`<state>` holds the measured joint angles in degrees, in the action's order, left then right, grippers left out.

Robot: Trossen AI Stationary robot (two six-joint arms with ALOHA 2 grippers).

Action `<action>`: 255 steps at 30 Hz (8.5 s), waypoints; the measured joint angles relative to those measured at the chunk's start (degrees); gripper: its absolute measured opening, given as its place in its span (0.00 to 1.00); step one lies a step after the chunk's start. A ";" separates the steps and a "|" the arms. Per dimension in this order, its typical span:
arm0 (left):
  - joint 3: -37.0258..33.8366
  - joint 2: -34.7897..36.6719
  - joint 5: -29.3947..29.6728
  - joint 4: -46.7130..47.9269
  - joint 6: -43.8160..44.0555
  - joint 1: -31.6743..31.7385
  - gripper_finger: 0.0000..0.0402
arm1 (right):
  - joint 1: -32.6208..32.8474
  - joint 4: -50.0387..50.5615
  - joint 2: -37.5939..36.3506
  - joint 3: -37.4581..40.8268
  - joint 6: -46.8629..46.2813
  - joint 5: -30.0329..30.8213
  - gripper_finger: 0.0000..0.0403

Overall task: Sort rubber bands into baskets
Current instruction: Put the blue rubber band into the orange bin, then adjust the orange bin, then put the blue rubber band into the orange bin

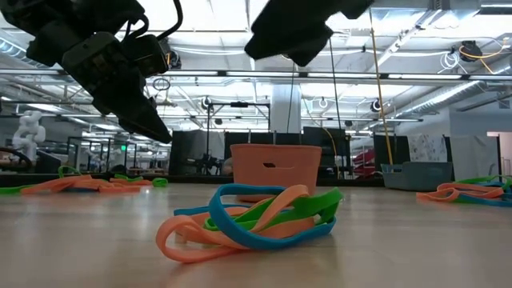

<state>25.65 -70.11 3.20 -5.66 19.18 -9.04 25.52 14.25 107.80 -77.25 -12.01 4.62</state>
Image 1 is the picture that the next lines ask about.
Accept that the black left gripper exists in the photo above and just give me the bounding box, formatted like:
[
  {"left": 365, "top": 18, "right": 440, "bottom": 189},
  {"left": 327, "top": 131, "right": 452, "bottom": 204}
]
[{"left": 60, "top": 30, "right": 174, "bottom": 145}]

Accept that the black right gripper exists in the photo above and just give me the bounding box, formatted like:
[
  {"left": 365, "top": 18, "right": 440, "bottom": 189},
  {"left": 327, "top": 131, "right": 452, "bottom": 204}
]
[{"left": 243, "top": 0, "right": 376, "bottom": 68}]

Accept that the orange rubber band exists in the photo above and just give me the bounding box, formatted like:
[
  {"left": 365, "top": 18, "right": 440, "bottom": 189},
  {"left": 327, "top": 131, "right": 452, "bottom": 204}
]
[
  {"left": 19, "top": 174, "right": 94, "bottom": 196},
  {"left": 239, "top": 184, "right": 318, "bottom": 240},
  {"left": 70, "top": 179, "right": 142, "bottom": 194},
  {"left": 154, "top": 206, "right": 257, "bottom": 265},
  {"left": 108, "top": 177, "right": 154, "bottom": 187},
  {"left": 415, "top": 186, "right": 462, "bottom": 203},
  {"left": 436, "top": 182, "right": 506, "bottom": 200}
]

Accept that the blue rubber band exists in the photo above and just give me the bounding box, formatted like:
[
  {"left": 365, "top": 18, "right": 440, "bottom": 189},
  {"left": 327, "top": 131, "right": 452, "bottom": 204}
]
[
  {"left": 173, "top": 183, "right": 338, "bottom": 252},
  {"left": 454, "top": 180, "right": 512, "bottom": 208}
]

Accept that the rubber bands top left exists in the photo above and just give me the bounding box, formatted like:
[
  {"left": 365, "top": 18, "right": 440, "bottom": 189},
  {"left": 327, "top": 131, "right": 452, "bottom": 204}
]
[{"left": 113, "top": 173, "right": 144, "bottom": 183}]

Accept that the overhead light bar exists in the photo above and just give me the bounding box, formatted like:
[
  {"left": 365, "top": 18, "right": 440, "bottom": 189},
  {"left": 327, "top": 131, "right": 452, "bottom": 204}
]
[{"left": 0, "top": 68, "right": 512, "bottom": 81}]

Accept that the black partition panel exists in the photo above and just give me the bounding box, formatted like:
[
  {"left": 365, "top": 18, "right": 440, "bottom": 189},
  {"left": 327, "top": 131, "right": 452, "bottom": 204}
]
[{"left": 169, "top": 126, "right": 354, "bottom": 178}]

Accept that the white humanoid robot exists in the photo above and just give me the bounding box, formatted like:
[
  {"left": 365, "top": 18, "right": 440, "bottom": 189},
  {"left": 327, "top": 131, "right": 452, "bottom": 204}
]
[{"left": 11, "top": 110, "right": 47, "bottom": 162}]

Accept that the orange plastic basket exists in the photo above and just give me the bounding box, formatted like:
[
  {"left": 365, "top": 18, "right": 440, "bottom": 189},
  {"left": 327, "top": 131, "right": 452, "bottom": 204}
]
[{"left": 230, "top": 143, "right": 323, "bottom": 203}]

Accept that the red parts shelf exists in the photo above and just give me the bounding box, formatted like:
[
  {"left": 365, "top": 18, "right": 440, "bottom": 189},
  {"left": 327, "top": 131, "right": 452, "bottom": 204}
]
[{"left": 351, "top": 147, "right": 378, "bottom": 179}]

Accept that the white patterned board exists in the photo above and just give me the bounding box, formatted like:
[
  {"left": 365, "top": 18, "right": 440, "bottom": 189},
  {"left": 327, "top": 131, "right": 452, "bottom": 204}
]
[{"left": 406, "top": 133, "right": 450, "bottom": 163}]

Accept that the grey-blue plastic basket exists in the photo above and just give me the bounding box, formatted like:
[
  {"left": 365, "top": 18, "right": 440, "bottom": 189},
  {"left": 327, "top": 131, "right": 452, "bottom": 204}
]
[{"left": 379, "top": 161, "right": 454, "bottom": 192}]

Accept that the thin black hanging cable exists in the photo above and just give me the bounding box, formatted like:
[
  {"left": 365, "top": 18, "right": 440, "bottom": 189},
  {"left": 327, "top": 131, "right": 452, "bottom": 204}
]
[{"left": 286, "top": 63, "right": 297, "bottom": 135}]

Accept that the black hanging power cable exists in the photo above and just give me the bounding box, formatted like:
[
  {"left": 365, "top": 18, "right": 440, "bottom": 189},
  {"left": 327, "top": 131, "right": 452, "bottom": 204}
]
[{"left": 327, "top": 38, "right": 346, "bottom": 179}]

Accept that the black stand frame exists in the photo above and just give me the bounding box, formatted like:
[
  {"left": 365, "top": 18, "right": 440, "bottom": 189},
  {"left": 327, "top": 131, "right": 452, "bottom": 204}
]
[{"left": 205, "top": 101, "right": 272, "bottom": 177}]

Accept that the yellow hanging cable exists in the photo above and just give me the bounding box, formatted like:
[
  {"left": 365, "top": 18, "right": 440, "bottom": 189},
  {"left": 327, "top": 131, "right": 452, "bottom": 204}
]
[{"left": 368, "top": 10, "right": 395, "bottom": 166}]

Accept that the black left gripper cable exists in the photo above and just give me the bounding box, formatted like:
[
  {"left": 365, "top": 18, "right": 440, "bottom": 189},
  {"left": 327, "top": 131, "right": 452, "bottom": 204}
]
[{"left": 122, "top": 0, "right": 185, "bottom": 43}]

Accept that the black ceiling cable reel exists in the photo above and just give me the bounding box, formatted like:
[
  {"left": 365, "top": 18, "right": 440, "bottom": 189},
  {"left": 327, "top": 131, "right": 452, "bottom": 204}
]
[{"left": 457, "top": 39, "right": 486, "bottom": 63}]

